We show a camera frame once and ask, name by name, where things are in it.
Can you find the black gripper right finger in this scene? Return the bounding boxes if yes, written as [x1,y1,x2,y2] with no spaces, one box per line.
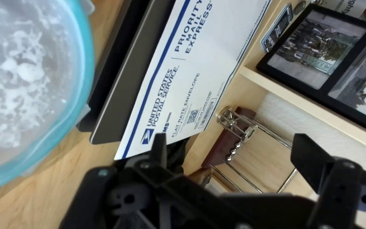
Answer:
[290,132,336,201]

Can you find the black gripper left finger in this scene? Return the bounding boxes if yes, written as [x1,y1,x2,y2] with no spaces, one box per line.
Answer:
[149,132,171,170]

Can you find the grey laptop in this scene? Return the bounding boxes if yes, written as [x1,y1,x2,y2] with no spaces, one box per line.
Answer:
[76,0,191,170]

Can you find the wooden shelving unit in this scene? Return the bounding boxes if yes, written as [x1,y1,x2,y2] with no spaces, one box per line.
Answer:
[182,0,366,229]

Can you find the white postal mail envelope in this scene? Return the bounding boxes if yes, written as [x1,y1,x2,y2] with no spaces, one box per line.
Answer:
[114,0,275,162]

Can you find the small blue photo card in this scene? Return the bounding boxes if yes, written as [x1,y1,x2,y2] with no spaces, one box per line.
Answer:
[260,4,297,53]

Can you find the black photo frame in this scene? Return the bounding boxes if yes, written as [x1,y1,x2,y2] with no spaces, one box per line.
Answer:
[322,29,366,140]
[256,3,366,102]

